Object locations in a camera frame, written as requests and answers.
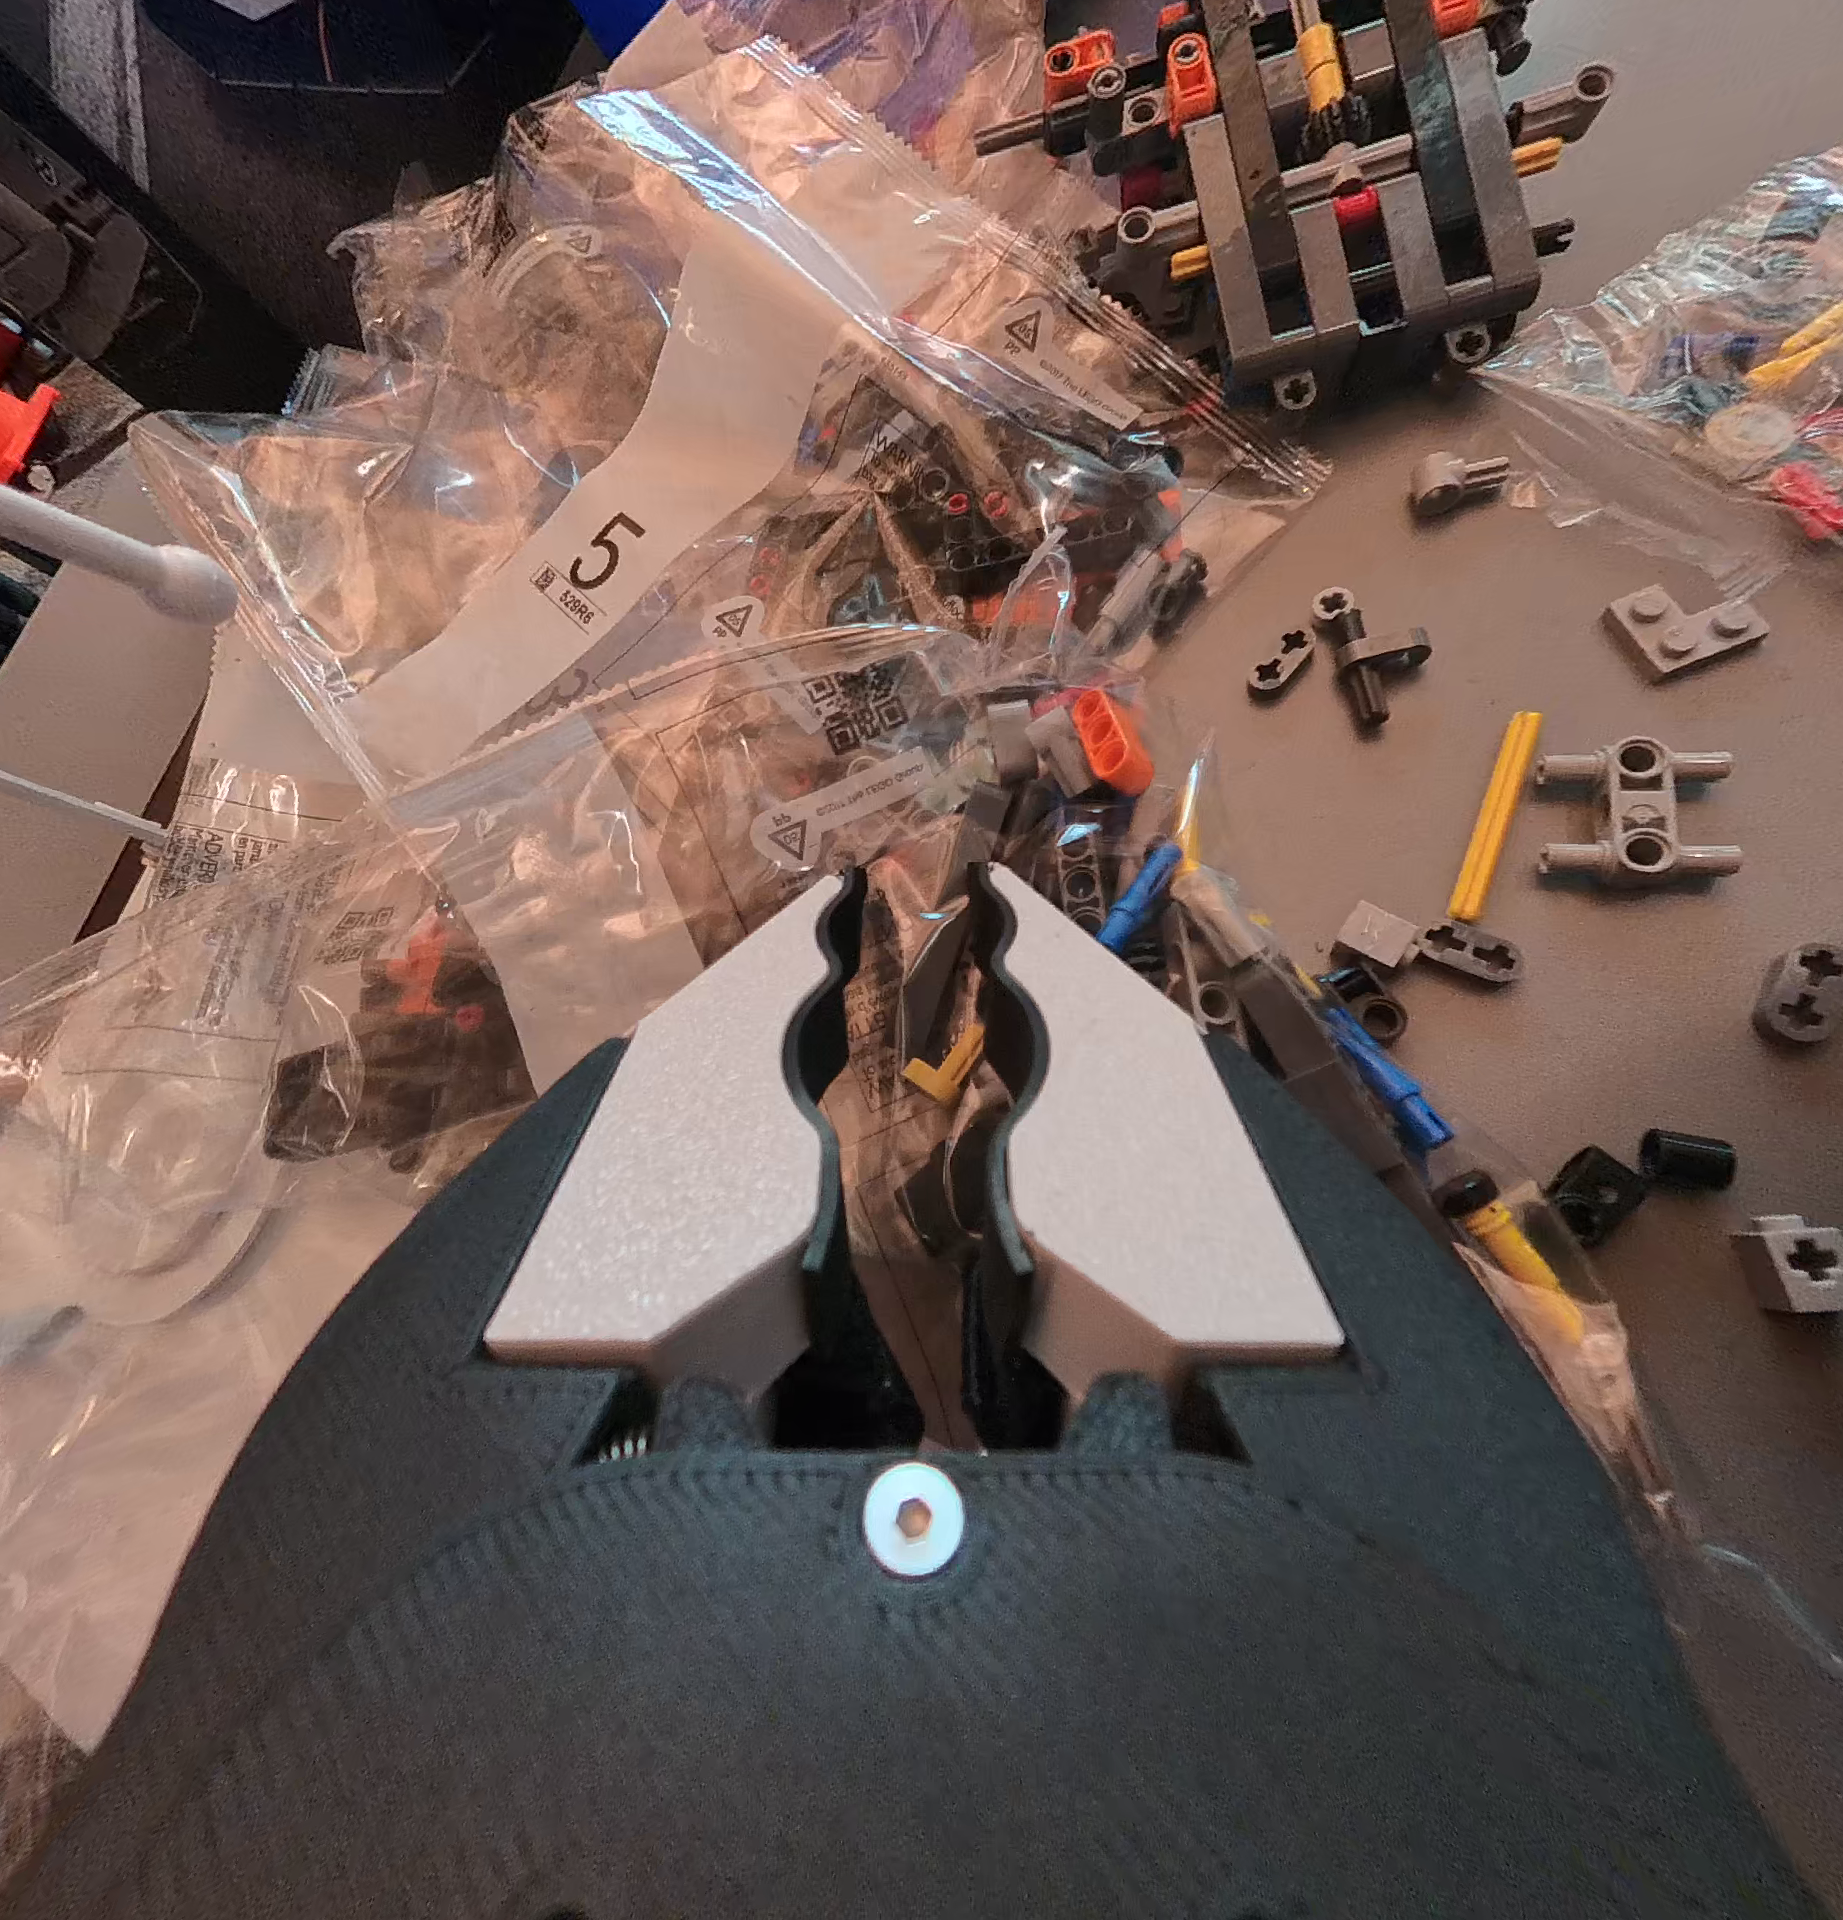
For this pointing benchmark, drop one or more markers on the small grey lego block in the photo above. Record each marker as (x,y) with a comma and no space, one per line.
(1376,938)

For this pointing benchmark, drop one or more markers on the dark grey two-hole liftarm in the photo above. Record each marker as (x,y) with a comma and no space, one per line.
(1469,952)

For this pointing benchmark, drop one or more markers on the dark grey two-hole connector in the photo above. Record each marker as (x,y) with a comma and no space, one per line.
(1802,994)

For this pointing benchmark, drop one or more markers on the dark grey connector with axle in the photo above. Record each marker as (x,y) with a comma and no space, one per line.
(1364,646)

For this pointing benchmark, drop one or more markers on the black lego bush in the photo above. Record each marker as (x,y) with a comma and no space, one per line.
(1372,1008)

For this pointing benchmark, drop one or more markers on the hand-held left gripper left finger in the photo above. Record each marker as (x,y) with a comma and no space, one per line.
(667,1186)

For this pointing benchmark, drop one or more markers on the light grey double pin connector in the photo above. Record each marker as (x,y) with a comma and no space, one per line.
(1638,810)

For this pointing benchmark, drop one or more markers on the grey lego pin connector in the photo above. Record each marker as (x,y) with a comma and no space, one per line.
(1447,482)

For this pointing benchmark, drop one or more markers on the grey lego brick axle hole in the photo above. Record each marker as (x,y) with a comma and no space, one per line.
(1802,1263)

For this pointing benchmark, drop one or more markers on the orange plastic object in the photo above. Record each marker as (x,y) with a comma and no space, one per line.
(7,428)

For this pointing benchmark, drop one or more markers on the clear bag of pieces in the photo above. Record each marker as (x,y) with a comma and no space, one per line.
(1072,751)

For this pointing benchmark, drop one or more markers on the clear bag with white label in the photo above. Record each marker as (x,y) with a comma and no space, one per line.
(607,555)

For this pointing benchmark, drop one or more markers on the black lego connector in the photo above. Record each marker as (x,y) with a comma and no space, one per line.
(1687,1158)
(1593,1197)

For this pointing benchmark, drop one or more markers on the yellow lego axle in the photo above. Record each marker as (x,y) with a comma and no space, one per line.
(1494,818)

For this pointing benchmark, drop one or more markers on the grey L-shaped lego plate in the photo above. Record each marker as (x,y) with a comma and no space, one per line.
(1687,633)

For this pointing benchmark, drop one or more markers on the small clear bag coloured pins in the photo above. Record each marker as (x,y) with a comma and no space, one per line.
(1732,346)

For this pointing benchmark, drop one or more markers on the grey lego chassis assembly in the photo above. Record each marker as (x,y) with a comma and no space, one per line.
(1281,196)

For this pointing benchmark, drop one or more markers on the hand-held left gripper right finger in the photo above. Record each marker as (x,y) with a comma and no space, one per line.
(1162,1186)

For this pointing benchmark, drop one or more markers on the clear bag of lego wheels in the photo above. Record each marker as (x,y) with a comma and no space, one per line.
(187,1051)

